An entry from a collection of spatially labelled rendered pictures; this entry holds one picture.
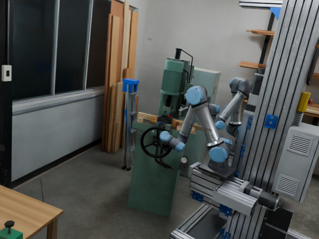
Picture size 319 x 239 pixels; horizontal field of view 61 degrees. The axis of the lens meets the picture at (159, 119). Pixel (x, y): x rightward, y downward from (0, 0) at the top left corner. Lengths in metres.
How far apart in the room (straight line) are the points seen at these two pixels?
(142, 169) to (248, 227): 1.07
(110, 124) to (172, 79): 1.71
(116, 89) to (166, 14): 1.83
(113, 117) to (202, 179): 2.16
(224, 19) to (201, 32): 0.43
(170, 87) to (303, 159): 1.23
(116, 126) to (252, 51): 2.47
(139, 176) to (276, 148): 1.31
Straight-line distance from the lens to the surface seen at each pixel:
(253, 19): 4.79
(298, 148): 1.99
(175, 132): 2.49
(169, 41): 4.97
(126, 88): 3.38
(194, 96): 1.79
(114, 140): 4.02
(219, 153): 1.84
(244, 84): 2.35
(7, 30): 2.58
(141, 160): 2.65
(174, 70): 2.48
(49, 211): 1.90
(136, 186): 2.78
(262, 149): 2.08
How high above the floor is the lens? 1.61
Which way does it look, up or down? 15 degrees down
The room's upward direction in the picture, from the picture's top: 9 degrees clockwise
